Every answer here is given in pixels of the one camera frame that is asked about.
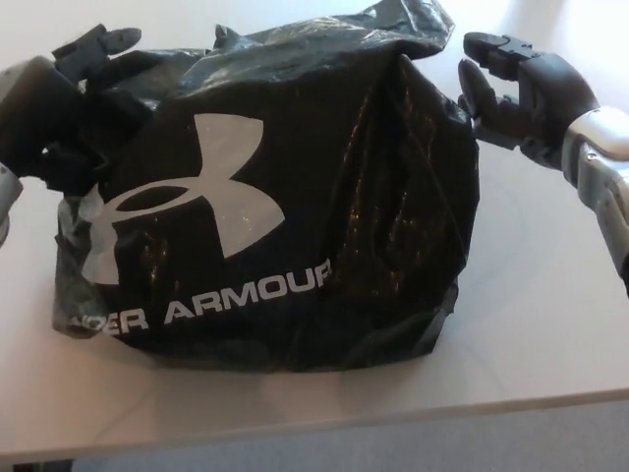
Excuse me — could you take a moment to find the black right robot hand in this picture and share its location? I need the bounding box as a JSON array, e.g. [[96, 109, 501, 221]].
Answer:
[[456, 30, 603, 166]]

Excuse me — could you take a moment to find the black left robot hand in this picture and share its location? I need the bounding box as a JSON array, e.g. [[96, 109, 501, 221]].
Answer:
[[9, 23, 164, 194]]

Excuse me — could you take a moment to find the black Under Armour plastic bag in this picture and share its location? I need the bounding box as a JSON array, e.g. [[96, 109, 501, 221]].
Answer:
[[51, 0, 481, 373]]

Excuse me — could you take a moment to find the dark table frame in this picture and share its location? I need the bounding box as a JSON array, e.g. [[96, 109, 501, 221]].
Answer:
[[13, 461, 76, 472]]

